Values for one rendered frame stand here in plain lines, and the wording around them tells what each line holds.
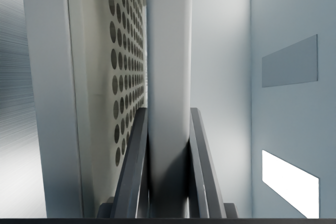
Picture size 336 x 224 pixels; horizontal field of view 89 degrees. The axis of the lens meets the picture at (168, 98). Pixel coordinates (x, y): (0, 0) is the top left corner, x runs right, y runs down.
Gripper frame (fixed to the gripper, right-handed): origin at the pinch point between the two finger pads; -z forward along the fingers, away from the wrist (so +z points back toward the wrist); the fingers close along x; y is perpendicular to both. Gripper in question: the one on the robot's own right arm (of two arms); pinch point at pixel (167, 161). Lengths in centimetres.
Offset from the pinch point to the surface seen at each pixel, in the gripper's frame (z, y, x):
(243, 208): -123, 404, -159
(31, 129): -10.6, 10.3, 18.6
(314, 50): -194, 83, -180
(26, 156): -7.7, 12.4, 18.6
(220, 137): -220, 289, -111
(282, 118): -181, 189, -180
